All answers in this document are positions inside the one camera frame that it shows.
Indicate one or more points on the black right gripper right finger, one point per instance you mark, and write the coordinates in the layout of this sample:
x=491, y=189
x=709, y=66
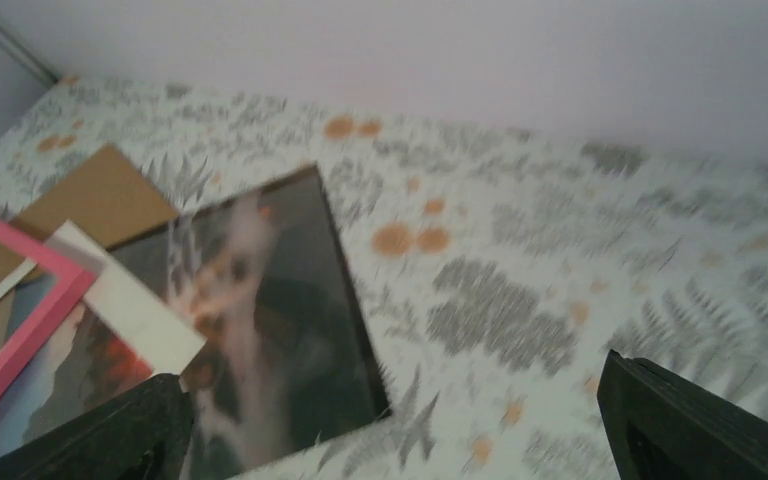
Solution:
x=662, y=426

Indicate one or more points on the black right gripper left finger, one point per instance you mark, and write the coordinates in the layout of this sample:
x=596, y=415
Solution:
x=143, y=433

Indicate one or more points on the sunset landscape photo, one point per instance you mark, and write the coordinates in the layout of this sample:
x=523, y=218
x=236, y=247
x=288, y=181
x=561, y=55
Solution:
x=82, y=365

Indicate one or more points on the white mat board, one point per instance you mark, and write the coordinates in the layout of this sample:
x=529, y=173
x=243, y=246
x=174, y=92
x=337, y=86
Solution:
x=149, y=329

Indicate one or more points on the clear acrylic sheet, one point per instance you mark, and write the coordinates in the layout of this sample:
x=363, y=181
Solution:
x=288, y=362

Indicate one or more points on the floral patterned tablecloth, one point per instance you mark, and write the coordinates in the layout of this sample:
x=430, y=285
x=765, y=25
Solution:
x=496, y=267

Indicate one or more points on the brown cardboard backing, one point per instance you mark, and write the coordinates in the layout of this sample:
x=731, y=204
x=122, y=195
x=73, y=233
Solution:
x=107, y=196

